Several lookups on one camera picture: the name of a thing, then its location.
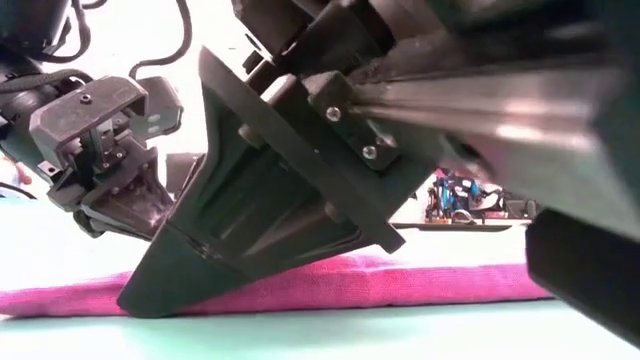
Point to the black table frame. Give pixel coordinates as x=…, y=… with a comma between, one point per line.
x=450, y=226

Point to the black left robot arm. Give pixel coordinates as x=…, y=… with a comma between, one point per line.
x=25, y=25

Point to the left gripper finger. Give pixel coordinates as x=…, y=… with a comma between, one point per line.
x=135, y=205
x=87, y=225

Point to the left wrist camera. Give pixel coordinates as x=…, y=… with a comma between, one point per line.
x=160, y=107

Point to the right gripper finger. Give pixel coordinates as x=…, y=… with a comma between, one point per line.
x=590, y=270
x=250, y=215

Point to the pink towel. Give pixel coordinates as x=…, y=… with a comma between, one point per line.
x=400, y=285

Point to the green table mat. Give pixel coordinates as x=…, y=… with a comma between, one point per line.
x=300, y=335

